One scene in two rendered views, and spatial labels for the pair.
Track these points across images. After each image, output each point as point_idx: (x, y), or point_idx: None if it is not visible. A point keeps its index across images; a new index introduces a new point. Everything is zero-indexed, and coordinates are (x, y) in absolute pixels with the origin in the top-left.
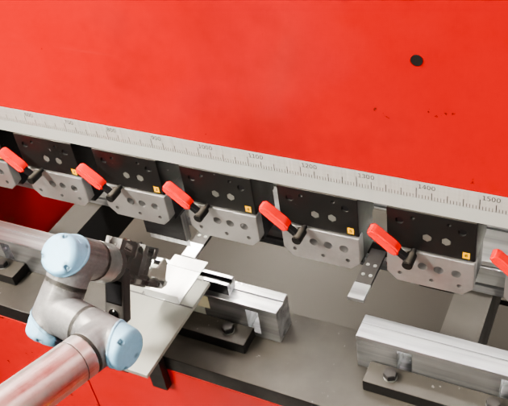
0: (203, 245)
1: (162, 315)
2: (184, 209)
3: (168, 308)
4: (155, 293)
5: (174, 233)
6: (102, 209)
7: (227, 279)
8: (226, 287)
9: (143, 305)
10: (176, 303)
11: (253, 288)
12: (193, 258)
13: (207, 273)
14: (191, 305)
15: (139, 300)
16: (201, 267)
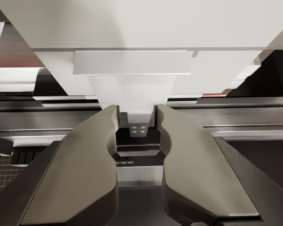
0: (128, 122)
1: (87, 2)
2: (189, 117)
3: (90, 30)
4: (150, 64)
5: (126, 208)
6: (282, 90)
7: (49, 102)
8: (36, 93)
9: (176, 18)
10: (81, 51)
11: (19, 89)
12: (129, 111)
13: (89, 102)
14: (42, 54)
15: (197, 32)
16: (104, 107)
